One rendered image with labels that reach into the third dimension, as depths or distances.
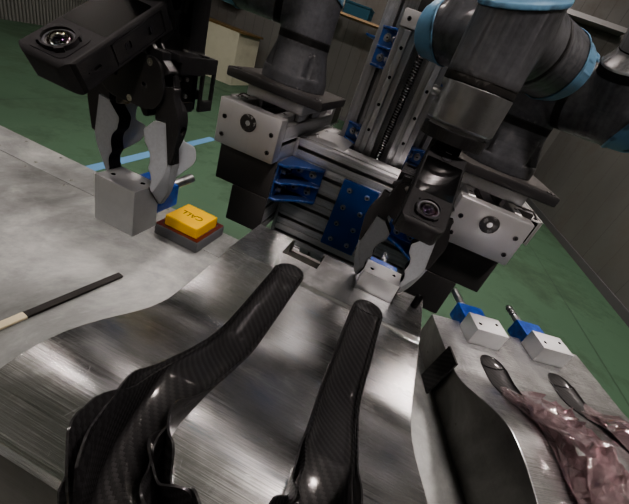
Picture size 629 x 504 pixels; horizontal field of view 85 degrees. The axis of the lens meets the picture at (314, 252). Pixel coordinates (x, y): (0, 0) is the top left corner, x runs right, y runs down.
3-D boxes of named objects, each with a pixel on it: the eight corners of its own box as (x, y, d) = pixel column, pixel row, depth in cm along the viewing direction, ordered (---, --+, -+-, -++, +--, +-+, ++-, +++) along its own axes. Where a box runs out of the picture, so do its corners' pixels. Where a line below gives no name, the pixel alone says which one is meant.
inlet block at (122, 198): (173, 188, 49) (178, 152, 46) (203, 202, 48) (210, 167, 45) (94, 218, 37) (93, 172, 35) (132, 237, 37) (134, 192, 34)
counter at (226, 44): (146, 42, 717) (149, -7, 673) (253, 86, 690) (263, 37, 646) (115, 38, 647) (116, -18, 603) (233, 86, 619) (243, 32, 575)
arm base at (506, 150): (460, 146, 82) (483, 104, 77) (520, 170, 81) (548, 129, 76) (465, 157, 69) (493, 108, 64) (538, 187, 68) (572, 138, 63)
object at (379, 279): (365, 261, 58) (378, 234, 55) (392, 273, 57) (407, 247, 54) (347, 301, 46) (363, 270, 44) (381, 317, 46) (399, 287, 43)
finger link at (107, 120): (146, 173, 42) (167, 106, 38) (106, 185, 37) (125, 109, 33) (126, 158, 43) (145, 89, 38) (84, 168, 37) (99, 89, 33)
